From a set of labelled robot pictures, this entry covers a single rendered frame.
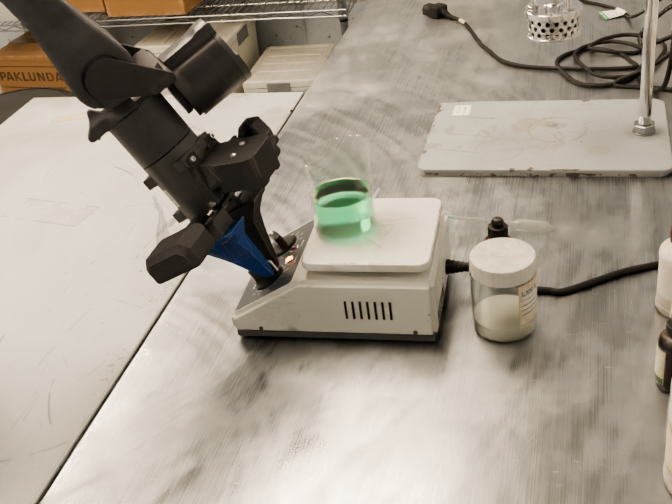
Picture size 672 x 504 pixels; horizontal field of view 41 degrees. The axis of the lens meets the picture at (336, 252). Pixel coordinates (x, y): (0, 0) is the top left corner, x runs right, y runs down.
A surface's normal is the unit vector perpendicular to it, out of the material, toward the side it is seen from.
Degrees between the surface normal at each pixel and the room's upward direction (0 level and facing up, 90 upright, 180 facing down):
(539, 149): 0
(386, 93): 0
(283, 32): 90
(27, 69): 88
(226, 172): 94
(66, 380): 0
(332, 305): 90
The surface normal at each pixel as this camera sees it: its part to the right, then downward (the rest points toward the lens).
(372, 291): -0.20, 0.55
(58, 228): -0.13, -0.83
